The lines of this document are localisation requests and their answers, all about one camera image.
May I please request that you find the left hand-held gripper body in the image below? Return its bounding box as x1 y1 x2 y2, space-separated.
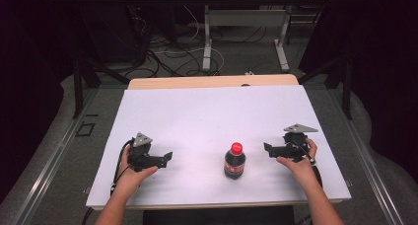
127 131 154 173

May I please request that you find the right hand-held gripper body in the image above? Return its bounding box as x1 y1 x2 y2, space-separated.
281 122 319 164

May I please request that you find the red bottle cap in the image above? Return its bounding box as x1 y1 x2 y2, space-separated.
230 141 244 156

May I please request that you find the dark cola bottle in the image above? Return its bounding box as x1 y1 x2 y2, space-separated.
223 141 246 181

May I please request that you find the person's right hand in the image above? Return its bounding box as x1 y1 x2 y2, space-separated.
275 138 319 187

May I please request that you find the person's left hand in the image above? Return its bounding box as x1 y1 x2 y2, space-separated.
112 145 160 194

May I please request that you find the white table cover sheet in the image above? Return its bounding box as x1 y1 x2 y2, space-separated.
85 84 352 208

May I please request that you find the square floor hatch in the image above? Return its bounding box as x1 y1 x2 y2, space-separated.
75 121 97 138

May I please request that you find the black metal stand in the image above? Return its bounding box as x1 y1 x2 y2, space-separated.
296 51 355 121
71 50 132 119

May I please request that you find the person's dark clothing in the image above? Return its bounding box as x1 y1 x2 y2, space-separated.
142 205 296 225

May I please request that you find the desk with white metal legs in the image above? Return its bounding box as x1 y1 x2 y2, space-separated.
182 0 333 73

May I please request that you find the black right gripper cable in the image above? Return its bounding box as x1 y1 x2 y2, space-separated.
288 138 324 188

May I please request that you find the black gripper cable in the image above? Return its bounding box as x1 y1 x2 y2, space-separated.
288 138 324 188
81 139 133 225

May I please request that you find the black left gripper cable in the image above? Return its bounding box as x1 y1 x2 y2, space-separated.
81 139 133 225

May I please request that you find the metal floor rail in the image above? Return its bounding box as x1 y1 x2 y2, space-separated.
9 88 100 225
327 86 406 225

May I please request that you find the tangle of floor cables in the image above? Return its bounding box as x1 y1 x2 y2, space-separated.
124 4 269 79

